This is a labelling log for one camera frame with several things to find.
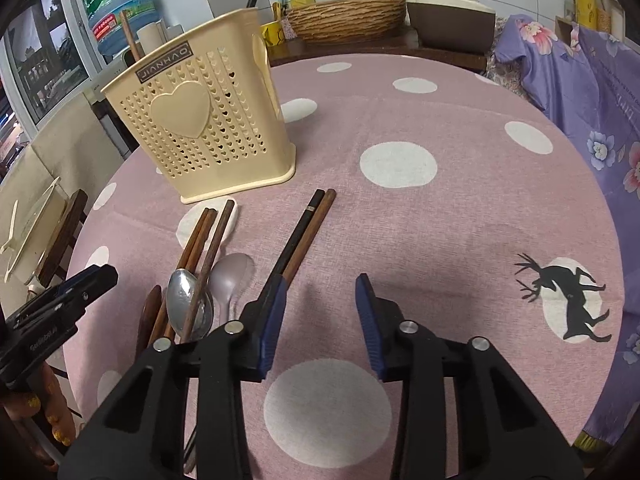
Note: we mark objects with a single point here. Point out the yellow cup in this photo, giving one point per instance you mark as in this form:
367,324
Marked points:
272,35

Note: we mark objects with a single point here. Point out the person's left hand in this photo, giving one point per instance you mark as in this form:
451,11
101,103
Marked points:
52,390

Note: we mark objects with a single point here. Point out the shiny metal spoon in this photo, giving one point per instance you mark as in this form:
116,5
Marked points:
181,300

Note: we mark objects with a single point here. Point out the purple floral cloth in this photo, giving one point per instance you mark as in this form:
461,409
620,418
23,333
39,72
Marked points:
575,80

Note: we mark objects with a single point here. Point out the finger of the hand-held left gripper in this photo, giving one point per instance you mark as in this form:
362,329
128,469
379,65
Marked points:
87,296
92,275

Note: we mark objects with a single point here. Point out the black chopstick with silver band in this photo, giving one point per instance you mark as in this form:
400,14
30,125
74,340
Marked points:
300,232

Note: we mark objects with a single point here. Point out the white water dispenser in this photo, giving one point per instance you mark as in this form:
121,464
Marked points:
115,65

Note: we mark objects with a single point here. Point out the cream plastic utensil holder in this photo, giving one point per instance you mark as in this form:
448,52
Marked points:
200,150

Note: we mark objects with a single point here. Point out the dark wooden counter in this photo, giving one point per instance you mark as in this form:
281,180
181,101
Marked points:
380,47

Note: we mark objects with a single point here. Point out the cream and brown container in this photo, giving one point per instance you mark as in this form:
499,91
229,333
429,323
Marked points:
450,20

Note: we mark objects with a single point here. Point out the matte silver spoon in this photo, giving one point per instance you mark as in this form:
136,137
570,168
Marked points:
232,275

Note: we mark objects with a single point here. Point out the dark wooden spoon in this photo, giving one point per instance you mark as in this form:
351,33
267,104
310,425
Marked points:
149,315

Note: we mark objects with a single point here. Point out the blue water bottle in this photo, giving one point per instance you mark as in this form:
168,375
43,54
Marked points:
117,5

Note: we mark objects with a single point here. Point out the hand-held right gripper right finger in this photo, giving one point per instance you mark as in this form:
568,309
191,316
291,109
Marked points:
369,330

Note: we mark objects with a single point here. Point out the glass window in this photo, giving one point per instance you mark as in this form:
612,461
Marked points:
45,60

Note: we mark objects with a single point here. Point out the beige cloth cover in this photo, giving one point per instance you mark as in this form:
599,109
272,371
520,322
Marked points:
75,145

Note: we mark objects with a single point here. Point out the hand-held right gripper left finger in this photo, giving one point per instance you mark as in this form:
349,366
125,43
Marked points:
272,330

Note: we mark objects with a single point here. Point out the wicker basket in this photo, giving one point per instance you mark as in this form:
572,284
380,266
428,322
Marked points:
345,17

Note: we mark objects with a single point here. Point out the pink polka dot tablecloth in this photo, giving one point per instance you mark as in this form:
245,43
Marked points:
450,210

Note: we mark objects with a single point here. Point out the white paper roll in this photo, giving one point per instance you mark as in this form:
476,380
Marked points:
157,35

